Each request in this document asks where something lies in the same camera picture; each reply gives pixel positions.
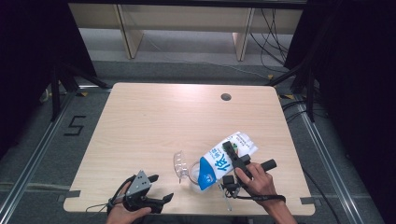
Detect clear plastic container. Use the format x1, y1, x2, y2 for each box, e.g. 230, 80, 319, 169
173, 149, 191, 185

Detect black strap loop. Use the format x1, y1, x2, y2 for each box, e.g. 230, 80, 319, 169
106, 175, 137, 216

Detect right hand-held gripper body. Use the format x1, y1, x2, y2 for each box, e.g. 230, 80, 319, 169
219, 153, 278, 212

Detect hanging black cables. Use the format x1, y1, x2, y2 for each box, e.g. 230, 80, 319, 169
248, 7, 290, 74

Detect blue and white milk carton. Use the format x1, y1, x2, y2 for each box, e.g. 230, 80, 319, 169
196, 131, 260, 191

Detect person's left hand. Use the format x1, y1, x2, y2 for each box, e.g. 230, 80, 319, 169
106, 183, 152, 224

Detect black floor cables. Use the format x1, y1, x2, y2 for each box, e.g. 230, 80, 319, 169
281, 99, 328, 124

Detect black curtain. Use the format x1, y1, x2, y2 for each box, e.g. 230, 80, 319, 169
0, 0, 97, 157
284, 0, 396, 224

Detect light wooden shelf unit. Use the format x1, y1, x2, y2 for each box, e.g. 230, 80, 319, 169
68, 3, 304, 62

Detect person's right hand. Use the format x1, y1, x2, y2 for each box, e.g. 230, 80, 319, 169
233, 161, 286, 216

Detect black metal stand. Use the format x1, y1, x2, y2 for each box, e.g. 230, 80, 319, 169
49, 62, 110, 122
264, 59, 316, 122

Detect thin grey cable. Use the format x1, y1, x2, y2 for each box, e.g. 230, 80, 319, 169
85, 203, 111, 213

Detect metal floor rail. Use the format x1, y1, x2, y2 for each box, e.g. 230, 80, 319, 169
295, 102, 358, 224
0, 91, 78, 218

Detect black wrist strap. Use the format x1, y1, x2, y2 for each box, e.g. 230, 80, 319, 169
232, 193, 287, 203

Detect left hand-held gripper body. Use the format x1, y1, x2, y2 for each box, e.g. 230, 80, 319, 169
122, 170, 164, 215

